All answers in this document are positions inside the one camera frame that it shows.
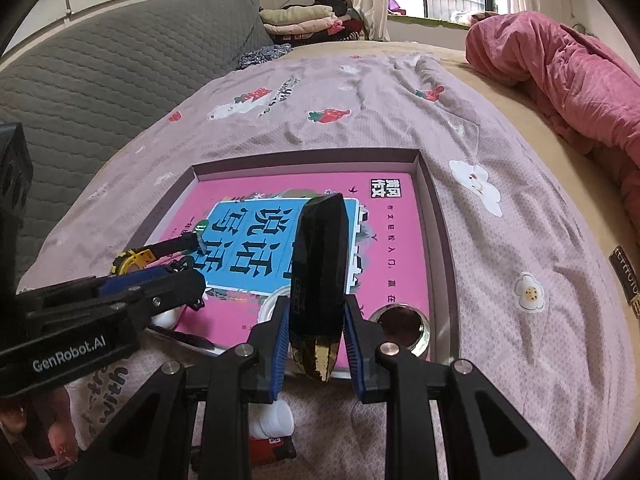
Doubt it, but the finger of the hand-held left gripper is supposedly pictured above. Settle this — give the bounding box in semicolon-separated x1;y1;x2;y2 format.
25;270;207;334
15;260;198;307

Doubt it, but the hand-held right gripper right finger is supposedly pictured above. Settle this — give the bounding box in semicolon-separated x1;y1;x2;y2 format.
342;294;576;480

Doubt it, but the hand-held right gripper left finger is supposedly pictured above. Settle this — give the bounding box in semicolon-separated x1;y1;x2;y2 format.
65;296;291;480

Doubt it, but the yellow black wristwatch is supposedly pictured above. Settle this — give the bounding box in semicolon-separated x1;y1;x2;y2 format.
110;235;224;359

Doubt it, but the small white bottle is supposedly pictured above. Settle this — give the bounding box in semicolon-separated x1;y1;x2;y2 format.
150;307;184;331

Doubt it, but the black gold pack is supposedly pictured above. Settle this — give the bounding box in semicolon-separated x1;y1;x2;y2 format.
289;193;350;384

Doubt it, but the grey cardboard box tray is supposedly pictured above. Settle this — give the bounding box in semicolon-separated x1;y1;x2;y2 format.
125;147;462;382

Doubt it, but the person's left hand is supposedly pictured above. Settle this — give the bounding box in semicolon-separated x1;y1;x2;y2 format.
0;387;82;467

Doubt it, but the silver metal cup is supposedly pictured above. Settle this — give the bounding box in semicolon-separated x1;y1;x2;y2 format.
368;304;431;362

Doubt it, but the white plastic bottle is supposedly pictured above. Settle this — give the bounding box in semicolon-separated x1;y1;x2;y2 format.
248;399;295;439

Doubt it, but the small red box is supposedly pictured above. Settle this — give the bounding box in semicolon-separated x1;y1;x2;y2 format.
250;437;299;467

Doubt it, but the pink children's book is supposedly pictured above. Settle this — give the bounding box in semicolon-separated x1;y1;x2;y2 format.
150;170;432;377

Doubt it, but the strawberry print bed sheet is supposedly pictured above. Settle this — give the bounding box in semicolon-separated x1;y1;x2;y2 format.
15;52;632;480

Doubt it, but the grey quilted cover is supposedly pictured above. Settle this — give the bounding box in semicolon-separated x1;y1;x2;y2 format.
0;0;277;288

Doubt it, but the dark patterned cloth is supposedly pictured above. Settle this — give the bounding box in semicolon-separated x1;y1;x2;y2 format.
237;42;294;71

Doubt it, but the black mattress tag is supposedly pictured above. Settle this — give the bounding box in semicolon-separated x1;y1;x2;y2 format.
608;244;640;319

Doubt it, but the stack of folded clothes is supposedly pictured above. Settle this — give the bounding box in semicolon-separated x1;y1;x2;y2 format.
258;0;372;44

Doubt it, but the pink quilt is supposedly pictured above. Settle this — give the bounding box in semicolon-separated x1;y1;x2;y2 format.
465;10;640;211

